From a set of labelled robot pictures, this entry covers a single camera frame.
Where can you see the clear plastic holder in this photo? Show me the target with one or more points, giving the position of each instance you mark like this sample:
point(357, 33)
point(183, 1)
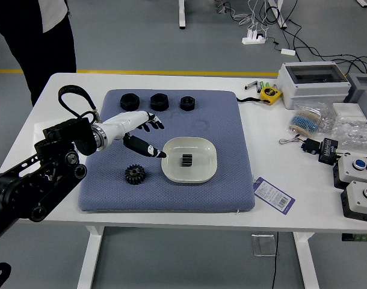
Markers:
point(264, 245)

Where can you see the grey electrical enclosure box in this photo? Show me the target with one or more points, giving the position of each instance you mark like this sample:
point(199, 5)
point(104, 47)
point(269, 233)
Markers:
point(310, 90)

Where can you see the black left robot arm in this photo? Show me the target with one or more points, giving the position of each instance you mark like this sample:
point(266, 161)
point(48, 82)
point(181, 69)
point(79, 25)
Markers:
point(27, 186)

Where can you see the white square dish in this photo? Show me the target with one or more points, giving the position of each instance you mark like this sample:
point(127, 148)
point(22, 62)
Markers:
point(204, 162)

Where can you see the white power adapter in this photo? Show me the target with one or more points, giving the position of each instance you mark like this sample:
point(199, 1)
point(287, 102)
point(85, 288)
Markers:
point(288, 51)

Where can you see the white black-fingered left robot hand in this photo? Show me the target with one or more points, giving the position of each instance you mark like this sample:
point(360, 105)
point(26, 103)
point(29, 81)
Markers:
point(126, 122)

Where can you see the big black hex nut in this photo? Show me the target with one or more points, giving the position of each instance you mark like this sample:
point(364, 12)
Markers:
point(124, 106)
point(155, 106)

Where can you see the red push-button box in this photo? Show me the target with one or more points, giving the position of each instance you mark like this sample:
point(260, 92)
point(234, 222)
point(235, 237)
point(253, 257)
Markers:
point(356, 200)

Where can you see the blue yellow push-button box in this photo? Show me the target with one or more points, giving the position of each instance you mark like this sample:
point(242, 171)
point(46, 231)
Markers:
point(350, 173)

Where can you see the big black gear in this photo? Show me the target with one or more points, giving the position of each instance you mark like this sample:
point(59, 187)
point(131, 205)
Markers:
point(135, 176)

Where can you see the clear bubble wrap bag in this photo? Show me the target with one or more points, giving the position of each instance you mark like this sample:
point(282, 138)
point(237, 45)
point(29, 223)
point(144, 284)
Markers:
point(355, 134)

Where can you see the green batteries pack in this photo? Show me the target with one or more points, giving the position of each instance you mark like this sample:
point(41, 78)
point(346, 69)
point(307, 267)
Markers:
point(262, 85)

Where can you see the white power strip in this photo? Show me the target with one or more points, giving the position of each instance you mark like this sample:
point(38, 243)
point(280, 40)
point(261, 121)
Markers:
point(252, 40)

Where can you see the blue-grey cushion mat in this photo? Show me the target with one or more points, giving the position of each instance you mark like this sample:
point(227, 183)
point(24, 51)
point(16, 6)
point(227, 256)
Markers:
point(183, 120)

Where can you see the person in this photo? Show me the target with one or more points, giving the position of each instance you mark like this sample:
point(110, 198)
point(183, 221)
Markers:
point(42, 54)

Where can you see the black table control panel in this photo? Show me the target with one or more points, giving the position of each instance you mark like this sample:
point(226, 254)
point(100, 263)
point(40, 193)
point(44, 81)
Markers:
point(358, 237)

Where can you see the white background table leg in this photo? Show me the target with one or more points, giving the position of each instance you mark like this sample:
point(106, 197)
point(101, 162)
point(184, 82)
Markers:
point(280, 15)
point(182, 15)

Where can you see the clear bag of parts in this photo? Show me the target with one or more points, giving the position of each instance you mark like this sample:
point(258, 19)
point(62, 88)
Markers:
point(325, 111)

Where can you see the yellow tape measure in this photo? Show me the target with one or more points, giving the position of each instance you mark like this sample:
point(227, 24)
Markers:
point(270, 94)

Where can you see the purple label tag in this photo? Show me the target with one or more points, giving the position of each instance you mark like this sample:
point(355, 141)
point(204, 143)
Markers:
point(272, 194)

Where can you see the small black gear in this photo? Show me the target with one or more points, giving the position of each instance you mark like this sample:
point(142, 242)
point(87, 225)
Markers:
point(186, 160)

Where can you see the silver usb stick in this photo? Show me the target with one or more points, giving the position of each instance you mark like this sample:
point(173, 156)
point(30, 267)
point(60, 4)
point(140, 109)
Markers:
point(251, 85)

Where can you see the black power module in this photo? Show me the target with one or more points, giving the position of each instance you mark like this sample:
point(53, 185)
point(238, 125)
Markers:
point(328, 152)

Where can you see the small black nut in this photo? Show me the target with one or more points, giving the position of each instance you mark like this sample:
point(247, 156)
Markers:
point(183, 106)

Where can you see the blue resistor strip bundle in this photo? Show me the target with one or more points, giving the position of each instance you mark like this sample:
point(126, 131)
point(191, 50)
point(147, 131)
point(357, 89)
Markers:
point(305, 122)

